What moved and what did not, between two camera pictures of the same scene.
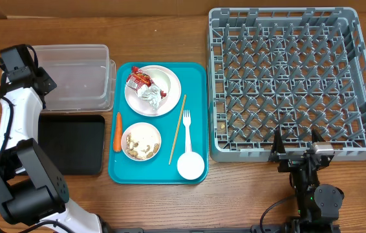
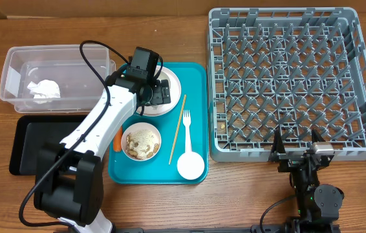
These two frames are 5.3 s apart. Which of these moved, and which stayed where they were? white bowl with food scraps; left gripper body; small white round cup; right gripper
Moved: left gripper body
Stayed: right gripper; small white round cup; white bowl with food scraps
